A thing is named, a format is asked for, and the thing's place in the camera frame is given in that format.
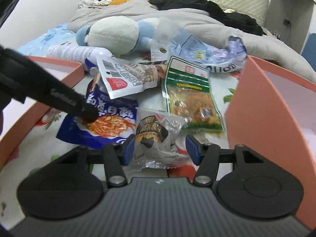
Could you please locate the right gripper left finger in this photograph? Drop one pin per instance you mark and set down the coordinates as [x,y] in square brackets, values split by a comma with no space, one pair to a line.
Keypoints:
[115,156]

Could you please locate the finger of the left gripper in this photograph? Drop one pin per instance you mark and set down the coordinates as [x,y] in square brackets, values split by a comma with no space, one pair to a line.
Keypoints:
[89,113]

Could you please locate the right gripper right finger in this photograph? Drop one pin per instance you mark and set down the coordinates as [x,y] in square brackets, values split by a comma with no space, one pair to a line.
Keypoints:
[206,156]

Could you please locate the blue noodle snack packet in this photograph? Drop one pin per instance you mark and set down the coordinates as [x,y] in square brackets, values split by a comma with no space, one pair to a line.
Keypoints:
[115,123]

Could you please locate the clear black-label snack packet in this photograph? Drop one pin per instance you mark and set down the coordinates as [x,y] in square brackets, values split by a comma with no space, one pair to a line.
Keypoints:
[155,141]

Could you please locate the white red-label snack packet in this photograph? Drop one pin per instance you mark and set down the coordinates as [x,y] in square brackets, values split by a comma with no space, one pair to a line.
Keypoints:
[118,77]

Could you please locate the green white snack packet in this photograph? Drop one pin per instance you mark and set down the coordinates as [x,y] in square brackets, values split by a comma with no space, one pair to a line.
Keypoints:
[188,94]

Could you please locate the pink box lid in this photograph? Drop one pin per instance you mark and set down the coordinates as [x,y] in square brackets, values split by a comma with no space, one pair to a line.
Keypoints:
[17,118]

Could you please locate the white spray bottle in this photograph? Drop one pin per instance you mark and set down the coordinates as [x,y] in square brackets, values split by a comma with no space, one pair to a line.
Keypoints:
[81,54]

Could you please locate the pink cardboard box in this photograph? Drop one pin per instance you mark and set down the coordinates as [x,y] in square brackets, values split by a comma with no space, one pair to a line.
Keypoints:
[275,171]

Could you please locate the white blue plush toy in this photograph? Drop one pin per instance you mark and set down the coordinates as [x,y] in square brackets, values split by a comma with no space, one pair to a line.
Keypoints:
[119,34]

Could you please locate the folded clothes stack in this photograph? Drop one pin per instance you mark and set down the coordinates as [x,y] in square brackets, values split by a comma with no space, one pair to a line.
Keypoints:
[93,3]

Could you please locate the grey duvet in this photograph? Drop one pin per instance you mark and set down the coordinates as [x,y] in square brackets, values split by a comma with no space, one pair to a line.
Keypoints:
[205,28]

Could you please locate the black clothes pile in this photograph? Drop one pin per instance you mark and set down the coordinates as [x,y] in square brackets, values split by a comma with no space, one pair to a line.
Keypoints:
[235,20]

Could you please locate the blue padded board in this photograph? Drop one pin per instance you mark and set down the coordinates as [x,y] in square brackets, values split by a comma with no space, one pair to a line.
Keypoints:
[309,51]

